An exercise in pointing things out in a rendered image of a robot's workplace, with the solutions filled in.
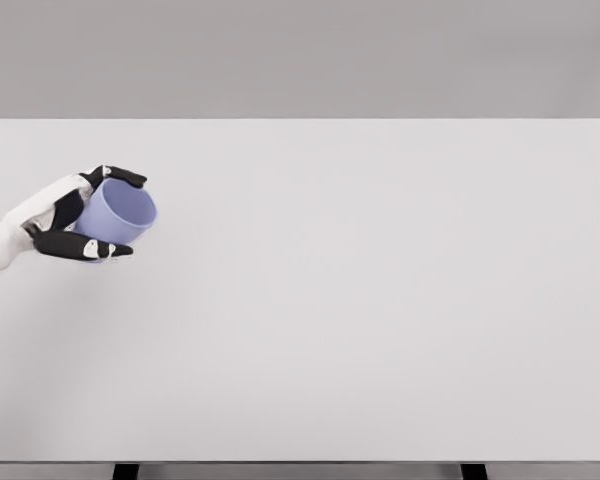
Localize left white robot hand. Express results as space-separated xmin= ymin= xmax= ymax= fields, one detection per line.
xmin=1 ymin=164 xmax=149 ymax=262

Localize lavender plastic cup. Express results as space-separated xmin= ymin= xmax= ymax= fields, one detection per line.
xmin=73 ymin=178 xmax=158 ymax=263

